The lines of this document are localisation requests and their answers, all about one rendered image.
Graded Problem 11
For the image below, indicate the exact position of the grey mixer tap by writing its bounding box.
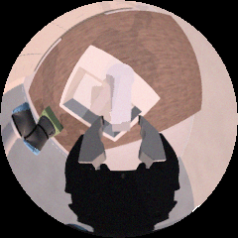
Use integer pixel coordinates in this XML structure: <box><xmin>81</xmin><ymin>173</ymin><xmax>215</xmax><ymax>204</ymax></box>
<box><xmin>90</xmin><ymin>63</ymin><xmax>135</xmax><ymax>131</ymax></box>

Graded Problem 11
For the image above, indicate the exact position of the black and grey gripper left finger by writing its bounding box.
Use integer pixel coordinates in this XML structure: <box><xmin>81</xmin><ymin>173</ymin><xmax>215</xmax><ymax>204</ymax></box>
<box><xmin>64</xmin><ymin>115</ymin><xmax>106</xmax><ymax>194</ymax></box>

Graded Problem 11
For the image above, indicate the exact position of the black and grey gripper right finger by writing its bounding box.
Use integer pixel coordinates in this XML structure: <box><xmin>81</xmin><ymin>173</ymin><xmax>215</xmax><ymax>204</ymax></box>
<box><xmin>138</xmin><ymin>115</ymin><xmax>180</xmax><ymax>191</ymax></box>

